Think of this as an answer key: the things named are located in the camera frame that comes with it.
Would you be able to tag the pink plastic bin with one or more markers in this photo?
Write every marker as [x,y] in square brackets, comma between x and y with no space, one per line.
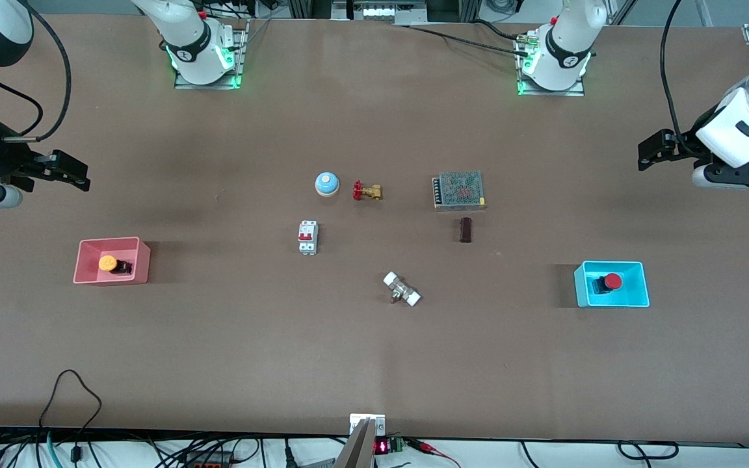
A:
[91,276]

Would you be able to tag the red push button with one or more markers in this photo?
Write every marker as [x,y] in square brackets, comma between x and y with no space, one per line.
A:
[612,281]

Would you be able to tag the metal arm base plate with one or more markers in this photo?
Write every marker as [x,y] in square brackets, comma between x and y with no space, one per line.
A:
[239,62]
[576,91]

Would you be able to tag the metal mesh power supply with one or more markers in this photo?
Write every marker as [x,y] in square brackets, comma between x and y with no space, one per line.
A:
[459,190]

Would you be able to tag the cyan plastic bin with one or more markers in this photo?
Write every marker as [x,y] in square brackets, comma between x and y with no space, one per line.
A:
[628,296]

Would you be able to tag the blue white round bell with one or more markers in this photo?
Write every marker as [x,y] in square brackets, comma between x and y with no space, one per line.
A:
[327,183]

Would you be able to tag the grey metal beam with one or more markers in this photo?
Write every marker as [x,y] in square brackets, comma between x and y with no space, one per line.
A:
[358,448]

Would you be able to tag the white circuit breaker red switches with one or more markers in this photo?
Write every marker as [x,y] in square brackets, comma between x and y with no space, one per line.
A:
[307,237]

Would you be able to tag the red LED display module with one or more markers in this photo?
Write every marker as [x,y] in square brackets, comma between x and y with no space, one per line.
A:
[389,445]

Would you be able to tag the yellow push button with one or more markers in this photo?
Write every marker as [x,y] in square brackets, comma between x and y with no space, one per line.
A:
[108,263]

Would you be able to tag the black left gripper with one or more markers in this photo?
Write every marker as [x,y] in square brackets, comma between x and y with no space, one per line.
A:
[682,144]

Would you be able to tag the metal fitting white caps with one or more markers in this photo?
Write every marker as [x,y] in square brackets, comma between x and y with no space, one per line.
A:
[402,289]

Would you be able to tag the white metal bracket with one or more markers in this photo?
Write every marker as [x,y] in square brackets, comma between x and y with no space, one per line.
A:
[356,421]

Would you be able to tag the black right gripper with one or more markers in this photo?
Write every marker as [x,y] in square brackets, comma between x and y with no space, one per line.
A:
[5,160]

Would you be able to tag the grey electronics box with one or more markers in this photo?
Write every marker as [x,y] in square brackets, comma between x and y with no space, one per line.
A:
[381,10]

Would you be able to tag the dark brown small block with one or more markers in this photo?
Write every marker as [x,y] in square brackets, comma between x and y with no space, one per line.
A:
[466,230]

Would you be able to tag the red alligator clip lead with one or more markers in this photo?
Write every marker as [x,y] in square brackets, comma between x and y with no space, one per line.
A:
[436,450]

